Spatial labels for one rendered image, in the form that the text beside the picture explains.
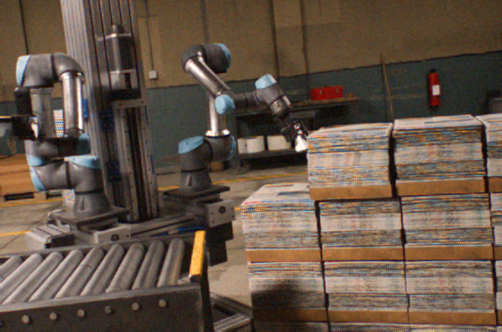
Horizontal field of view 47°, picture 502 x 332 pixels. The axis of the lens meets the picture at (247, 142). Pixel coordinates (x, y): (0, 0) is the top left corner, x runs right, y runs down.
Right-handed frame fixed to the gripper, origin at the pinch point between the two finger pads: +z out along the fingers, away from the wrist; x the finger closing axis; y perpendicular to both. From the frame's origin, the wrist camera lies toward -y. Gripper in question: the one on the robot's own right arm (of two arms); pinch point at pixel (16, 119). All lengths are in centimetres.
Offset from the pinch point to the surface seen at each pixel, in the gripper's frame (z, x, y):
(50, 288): 27, -13, 43
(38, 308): 42, -13, 42
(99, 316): 44, -27, 44
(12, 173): -612, 118, 104
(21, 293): 28, -7, 43
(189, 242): -3, -53, 39
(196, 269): 39, -51, 35
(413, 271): 0, -131, 50
